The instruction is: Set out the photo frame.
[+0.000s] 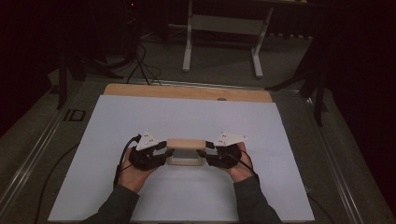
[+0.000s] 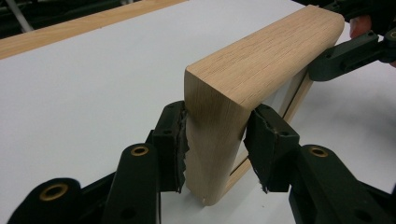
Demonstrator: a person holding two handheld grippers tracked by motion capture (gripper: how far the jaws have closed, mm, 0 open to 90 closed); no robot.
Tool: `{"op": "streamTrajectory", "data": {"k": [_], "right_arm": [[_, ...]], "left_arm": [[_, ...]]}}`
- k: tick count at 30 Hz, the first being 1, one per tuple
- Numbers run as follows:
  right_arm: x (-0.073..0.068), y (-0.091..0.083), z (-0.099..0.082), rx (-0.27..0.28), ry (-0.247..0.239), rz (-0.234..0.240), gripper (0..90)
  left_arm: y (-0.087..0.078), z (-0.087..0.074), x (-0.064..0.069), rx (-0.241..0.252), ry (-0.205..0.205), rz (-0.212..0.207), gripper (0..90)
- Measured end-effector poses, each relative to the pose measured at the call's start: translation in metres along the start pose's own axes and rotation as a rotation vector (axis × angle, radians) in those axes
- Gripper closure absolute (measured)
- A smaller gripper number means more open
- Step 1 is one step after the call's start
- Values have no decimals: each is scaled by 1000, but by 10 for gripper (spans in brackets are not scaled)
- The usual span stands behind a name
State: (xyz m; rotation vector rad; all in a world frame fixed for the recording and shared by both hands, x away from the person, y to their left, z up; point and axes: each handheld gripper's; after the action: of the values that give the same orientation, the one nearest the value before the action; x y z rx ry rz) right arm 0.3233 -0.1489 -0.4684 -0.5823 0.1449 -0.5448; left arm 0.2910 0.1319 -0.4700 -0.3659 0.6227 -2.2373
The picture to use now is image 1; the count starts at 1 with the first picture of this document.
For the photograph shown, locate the black metal stand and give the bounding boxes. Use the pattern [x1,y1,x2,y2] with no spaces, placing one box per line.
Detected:
[265,46,330,127]

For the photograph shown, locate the white metal table frame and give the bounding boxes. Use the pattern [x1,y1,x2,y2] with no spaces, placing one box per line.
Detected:
[181,0,275,78]

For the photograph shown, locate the black floor cables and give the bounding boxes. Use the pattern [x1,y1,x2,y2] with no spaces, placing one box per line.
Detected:
[125,43,163,87]

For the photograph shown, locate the person's left hand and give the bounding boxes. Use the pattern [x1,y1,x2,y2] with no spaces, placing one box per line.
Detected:
[117,148,157,194]

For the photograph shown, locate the black floor cable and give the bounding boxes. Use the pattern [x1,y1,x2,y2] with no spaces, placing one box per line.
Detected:
[33,143,80,224]

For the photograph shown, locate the person's right hand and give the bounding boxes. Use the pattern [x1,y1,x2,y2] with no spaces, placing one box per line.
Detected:
[228,142,254,184]

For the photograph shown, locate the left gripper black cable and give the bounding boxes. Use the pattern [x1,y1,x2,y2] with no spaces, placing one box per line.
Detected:
[113,133,143,188]

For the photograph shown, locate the black floor socket plate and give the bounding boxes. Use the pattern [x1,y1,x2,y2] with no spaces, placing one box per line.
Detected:
[64,108,87,123]

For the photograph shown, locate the metal floor rail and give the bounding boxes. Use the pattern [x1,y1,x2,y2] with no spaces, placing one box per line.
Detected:
[136,78,300,92]
[303,96,365,224]
[0,90,82,216]

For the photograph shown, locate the wooden photo frame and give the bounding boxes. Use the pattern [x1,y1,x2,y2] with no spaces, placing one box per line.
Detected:
[165,138,207,167]

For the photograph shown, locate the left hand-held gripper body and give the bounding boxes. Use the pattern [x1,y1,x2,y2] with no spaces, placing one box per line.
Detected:
[129,130,167,172]

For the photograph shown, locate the white table mat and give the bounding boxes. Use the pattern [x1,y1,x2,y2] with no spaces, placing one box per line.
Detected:
[48,94,316,222]

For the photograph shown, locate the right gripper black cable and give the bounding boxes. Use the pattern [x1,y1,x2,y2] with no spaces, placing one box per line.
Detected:
[239,148,261,185]

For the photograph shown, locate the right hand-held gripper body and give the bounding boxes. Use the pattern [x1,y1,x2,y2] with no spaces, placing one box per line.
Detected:
[205,132,249,170]

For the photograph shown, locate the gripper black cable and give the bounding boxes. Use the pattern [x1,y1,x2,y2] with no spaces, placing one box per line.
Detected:
[239,148,261,185]
[113,133,143,188]

